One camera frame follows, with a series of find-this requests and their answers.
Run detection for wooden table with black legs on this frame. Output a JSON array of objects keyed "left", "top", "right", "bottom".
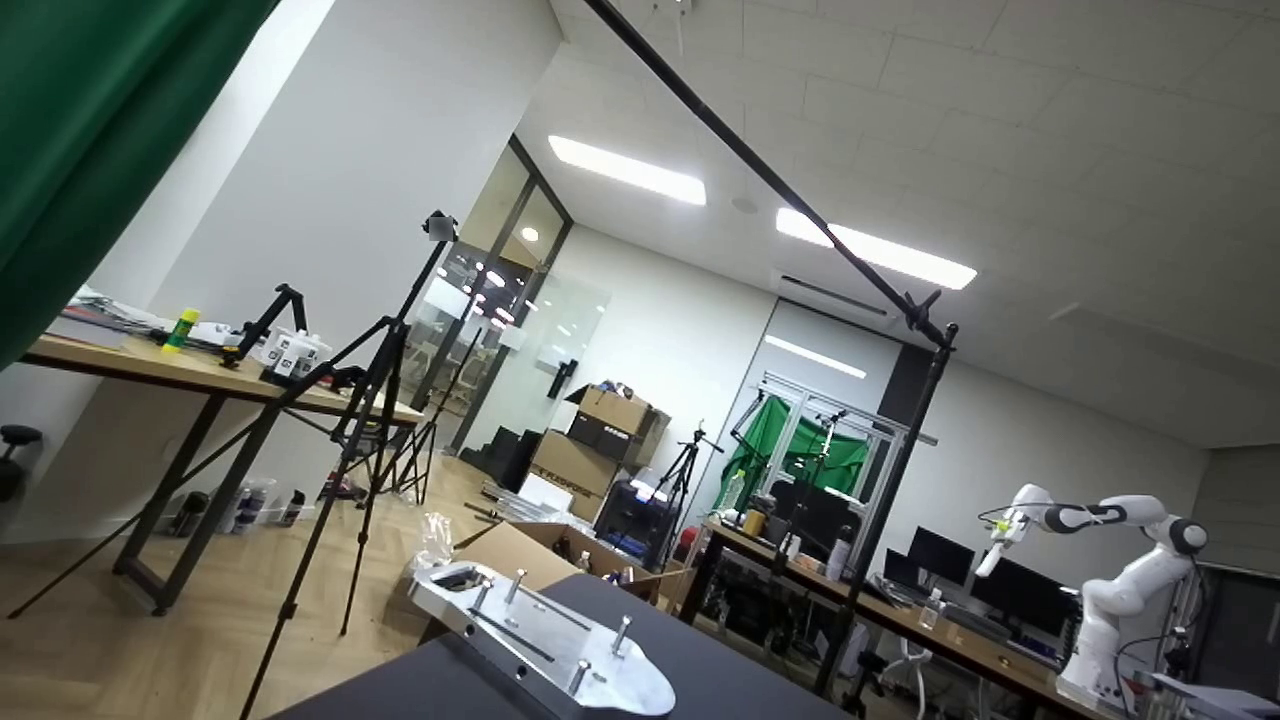
[{"left": 20, "top": 329, "right": 433, "bottom": 620}]

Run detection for clear plastic bottle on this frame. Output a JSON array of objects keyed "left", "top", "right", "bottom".
[{"left": 413, "top": 506, "right": 457, "bottom": 572}]

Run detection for white clutter on table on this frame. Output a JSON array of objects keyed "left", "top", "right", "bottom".
[{"left": 258, "top": 329, "right": 334, "bottom": 385}]

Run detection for long ceiling light panel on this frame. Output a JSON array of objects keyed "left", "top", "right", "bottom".
[
  {"left": 542, "top": 130, "right": 711, "bottom": 213},
  {"left": 772, "top": 203, "right": 980, "bottom": 294}
]

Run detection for small black tabletop tripod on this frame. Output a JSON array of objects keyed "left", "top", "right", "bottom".
[{"left": 219, "top": 279, "right": 311, "bottom": 370}]

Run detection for tall black camera tripod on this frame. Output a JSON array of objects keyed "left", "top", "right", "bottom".
[{"left": 235, "top": 209, "right": 464, "bottom": 720}]

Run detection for stack of papers and books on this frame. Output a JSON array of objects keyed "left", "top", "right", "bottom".
[{"left": 45, "top": 282, "right": 177, "bottom": 352}]

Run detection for black backdrop crossbar pole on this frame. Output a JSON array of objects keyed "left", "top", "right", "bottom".
[{"left": 579, "top": 0, "right": 961, "bottom": 356}]

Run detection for shoes under table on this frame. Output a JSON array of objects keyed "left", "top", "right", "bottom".
[{"left": 156, "top": 479, "right": 311, "bottom": 540}]

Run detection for green backdrop cloth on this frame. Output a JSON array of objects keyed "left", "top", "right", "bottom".
[{"left": 0, "top": 0, "right": 284, "bottom": 370}]

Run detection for green cloth hanging narrow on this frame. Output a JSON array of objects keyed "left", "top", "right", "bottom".
[{"left": 711, "top": 391, "right": 790, "bottom": 515}]

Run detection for black computer monitor wide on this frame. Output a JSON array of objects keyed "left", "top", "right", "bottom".
[{"left": 966, "top": 554, "right": 1080, "bottom": 639}]

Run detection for green cloth hanging wide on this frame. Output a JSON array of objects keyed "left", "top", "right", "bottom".
[{"left": 778, "top": 411, "right": 875, "bottom": 498}]

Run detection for black upright backdrop pole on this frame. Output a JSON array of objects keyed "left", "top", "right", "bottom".
[{"left": 813, "top": 334, "right": 961, "bottom": 697}]

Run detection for open flat cardboard box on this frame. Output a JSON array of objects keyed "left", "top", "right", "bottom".
[{"left": 452, "top": 515, "right": 673, "bottom": 603}]

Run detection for black wall mounted device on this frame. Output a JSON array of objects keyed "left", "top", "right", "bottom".
[{"left": 542, "top": 356, "right": 585, "bottom": 403}]

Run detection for black tripod with red detail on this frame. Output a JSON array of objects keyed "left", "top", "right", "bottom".
[{"left": 644, "top": 423, "right": 711, "bottom": 572}]

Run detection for cardboard box with dark band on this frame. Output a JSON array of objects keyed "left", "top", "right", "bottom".
[{"left": 562, "top": 379, "right": 675, "bottom": 474}]

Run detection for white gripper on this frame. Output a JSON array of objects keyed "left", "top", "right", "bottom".
[{"left": 966, "top": 506, "right": 1022, "bottom": 583}]

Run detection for long wooden desk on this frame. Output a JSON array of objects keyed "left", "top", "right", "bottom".
[{"left": 675, "top": 518, "right": 1113, "bottom": 720}]

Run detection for black computer monitor small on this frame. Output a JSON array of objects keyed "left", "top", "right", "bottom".
[{"left": 907, "top": 525, "right": 980, "bottom": 590}]

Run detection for silver metal mounting plate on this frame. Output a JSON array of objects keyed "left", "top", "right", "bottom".
[{"left": 404, "top": 554, "right": 680, "bottom": 720}]

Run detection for yellow green bottle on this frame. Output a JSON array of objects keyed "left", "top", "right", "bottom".
[{"left": 161, "top": 304, "right": 205, "bottom": 356}]

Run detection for plain brown cardboard box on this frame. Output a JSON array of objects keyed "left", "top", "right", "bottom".
[{"left": 522, "top": 428, "right": 625, "bottom": 525}]

